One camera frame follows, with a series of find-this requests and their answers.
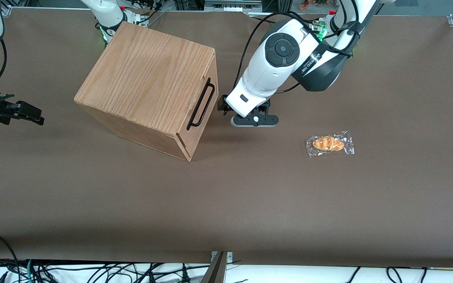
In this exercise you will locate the brown paper table cover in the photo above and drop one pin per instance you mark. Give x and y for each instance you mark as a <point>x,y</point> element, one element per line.
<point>250,196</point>

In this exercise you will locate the bread roll in clear wrapper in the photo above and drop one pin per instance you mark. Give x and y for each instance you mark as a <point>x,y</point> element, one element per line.
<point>328,143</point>

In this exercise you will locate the orange toy items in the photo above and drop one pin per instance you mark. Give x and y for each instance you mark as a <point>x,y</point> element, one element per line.
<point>305,4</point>

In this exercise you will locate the metal right arm base mount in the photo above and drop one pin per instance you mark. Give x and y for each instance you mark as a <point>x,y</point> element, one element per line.
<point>136,17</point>

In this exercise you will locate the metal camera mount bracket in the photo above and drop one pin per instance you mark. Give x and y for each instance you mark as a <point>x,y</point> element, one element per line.
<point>216,271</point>

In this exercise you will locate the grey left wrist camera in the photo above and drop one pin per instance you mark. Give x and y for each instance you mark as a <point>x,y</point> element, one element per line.
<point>266,121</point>

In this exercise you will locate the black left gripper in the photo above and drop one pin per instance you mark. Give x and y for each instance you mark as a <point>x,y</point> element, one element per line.
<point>223,105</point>

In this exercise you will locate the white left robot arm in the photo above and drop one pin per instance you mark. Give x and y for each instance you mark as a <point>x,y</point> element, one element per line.
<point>266,67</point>

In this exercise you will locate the light wooden drawer cabinet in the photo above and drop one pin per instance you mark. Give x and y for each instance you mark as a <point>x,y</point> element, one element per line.
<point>144,78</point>

